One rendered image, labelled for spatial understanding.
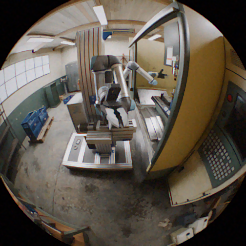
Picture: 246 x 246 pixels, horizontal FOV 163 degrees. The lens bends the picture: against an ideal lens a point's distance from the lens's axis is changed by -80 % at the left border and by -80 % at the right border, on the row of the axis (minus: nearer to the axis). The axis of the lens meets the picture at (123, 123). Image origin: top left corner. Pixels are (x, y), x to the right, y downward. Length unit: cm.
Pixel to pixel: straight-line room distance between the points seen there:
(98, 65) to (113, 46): 519
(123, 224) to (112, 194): 61
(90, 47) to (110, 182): 186
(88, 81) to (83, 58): 25
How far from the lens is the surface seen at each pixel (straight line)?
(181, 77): 48
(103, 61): 72
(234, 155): 76
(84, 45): 101
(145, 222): 170
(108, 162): 161
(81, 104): 105
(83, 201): 175
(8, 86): 396
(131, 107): 58
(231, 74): 81
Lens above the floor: 162
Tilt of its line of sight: 38 degrees down
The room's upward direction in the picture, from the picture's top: straight up
